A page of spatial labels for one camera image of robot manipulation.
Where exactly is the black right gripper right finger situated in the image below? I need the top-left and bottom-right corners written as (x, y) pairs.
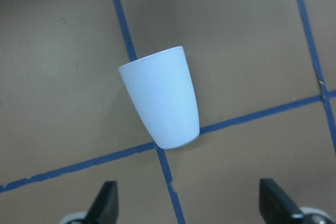
top-left (259, 178), bottom-right (304, 223)

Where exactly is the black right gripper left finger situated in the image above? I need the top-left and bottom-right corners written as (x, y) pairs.
top-left (85, 181), bottom-right (118, 223)

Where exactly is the light blue cup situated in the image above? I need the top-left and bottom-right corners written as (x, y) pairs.
top-left (118, 46), bottom-right (200, 150)

